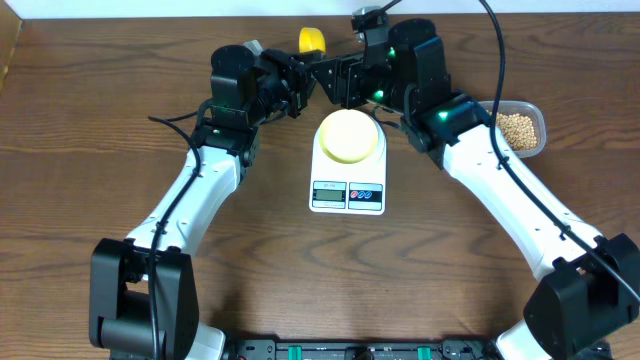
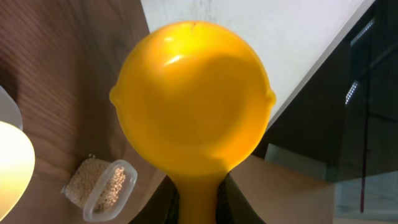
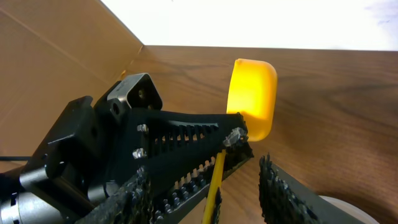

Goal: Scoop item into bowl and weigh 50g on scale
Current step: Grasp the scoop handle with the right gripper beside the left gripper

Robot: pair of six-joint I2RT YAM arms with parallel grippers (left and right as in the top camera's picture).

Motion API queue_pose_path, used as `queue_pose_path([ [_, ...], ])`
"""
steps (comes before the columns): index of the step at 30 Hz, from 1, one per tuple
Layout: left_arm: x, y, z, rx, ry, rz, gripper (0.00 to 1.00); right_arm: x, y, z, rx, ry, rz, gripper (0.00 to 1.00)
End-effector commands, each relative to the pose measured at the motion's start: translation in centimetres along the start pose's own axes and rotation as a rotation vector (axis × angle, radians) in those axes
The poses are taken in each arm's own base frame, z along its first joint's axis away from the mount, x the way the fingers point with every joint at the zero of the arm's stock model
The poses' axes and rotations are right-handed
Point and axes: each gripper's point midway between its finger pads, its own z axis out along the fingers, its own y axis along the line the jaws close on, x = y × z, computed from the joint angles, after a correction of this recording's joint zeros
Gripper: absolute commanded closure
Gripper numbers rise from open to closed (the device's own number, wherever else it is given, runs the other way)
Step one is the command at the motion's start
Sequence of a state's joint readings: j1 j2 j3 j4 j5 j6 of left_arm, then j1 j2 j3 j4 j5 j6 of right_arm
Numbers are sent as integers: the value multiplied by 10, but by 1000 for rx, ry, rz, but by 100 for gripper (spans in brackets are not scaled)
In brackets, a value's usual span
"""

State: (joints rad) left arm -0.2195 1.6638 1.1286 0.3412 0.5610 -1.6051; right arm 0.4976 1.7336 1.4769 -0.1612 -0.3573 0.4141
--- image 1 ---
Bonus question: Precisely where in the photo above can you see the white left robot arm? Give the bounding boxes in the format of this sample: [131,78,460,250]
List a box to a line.
[89,41,325,359]

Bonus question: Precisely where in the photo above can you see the yellow plastic scoop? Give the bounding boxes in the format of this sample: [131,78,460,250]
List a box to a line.
[298,27,326,53]

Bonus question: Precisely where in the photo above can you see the white digital kitchen scale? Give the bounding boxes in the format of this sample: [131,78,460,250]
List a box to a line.
[308,115,387,215]

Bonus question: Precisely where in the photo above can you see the clear container of soybeans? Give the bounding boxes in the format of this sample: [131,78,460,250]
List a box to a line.
[497,101,547,158]

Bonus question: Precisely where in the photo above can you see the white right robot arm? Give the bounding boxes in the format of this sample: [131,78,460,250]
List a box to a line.
[310,19,639,359]

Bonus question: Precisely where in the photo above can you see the yellow bowl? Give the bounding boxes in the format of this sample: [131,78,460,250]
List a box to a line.
[319,110,379,164]

